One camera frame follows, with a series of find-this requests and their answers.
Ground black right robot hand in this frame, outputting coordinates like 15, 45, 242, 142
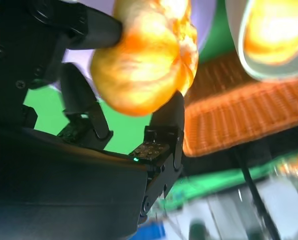
0, 0, 186, 240

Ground lavender round plate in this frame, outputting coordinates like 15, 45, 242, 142
48, 0, 221, 101

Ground green tablecloth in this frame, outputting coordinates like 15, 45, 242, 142
22, 0, 298, 208

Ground orange pumpkin-shaped bread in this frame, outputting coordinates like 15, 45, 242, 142
90, 0, 199, 116
243, 0, 298, 66

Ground orange wicker basket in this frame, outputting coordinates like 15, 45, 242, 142
182, 51, 298, 158

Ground pale green bowl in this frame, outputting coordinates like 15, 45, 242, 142
225, 0, 298, 82

